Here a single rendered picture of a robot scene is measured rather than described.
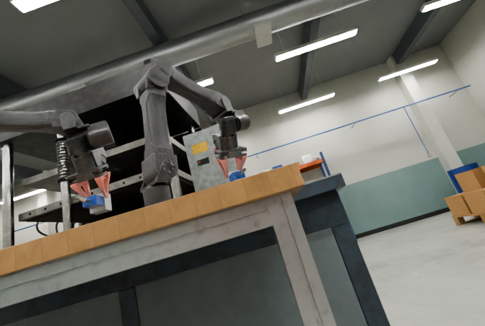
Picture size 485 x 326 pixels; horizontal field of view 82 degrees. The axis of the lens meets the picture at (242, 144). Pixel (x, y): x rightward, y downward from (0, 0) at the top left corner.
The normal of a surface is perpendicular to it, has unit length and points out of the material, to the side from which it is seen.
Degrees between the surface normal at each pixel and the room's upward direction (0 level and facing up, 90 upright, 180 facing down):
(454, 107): 90
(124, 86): 90
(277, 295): 90
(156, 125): 90
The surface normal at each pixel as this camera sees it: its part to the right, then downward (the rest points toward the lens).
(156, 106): 0.65, -0.35
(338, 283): -0.17, -0.28
